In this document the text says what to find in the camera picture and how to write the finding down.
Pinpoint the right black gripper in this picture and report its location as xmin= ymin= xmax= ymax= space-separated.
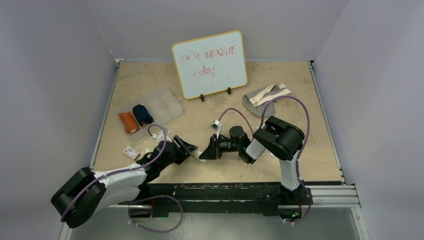
xmin=199 ymin=134 xmax=241 ymax=160

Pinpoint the grey underwear with beige band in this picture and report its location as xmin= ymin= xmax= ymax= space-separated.
xmin=241 ymin=83 xmax=292 ymax=118

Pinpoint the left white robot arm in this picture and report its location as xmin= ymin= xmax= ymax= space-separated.
xmin=50 ymin=135 xmax=198 ymax=229

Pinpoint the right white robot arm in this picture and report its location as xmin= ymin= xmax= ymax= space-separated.
xmin=196 ymin=116 xmax=305 ymax=204

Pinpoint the orange rolled underwear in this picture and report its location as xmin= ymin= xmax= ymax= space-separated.
xmin=118 ymin=112 xmax=140 ymax=134

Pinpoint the navy rolled underwear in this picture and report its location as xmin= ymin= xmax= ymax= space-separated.
xmin=132 ymin=104 xmax=154 ymax=126

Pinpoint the small red white tag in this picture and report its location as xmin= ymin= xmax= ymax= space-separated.
xmin=123 ymin=146 xmax=140 ymax=160

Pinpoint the clear plastic divided tray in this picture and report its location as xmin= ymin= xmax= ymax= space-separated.
xmin=115 ymin=86 xmax=183 ymax=142

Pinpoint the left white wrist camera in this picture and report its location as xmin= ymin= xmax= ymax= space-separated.
xmin=151 ymin=129 xmax=172 ymax=143

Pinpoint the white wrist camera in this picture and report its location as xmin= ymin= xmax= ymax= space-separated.
xmin=151 ymin=129 xmax=172 ymax=143
xmin=210 ymin=120 xmax=223 ymax=136

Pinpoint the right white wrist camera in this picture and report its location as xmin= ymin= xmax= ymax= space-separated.
xmin=210 ymin=120 xmax=223 ymax=136

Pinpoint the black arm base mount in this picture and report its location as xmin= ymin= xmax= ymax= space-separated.
xmin=122 ymin=182 xmax=313 ymax=222

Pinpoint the whiteboard with yellow frame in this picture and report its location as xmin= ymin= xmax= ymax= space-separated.
xmin=171 ymin=30 xmax=248 ymax=100

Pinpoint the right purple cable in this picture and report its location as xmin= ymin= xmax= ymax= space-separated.
xmin=216 ymin=95 xmax=313 ymax=226

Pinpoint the purple cable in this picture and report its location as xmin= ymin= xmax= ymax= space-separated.
xmin=216 ymin=95 xmax=313 ymax=226
xmin=59 ymin=124 xmax=184 ymax=233

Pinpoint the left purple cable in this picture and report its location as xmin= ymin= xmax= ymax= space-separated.
xmin=59 ymin=124 xmax=184 ymax=233

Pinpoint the aluminium frame rail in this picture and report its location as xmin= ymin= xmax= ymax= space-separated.
xmin=51 ymin=167 xmax=369 ymax=240

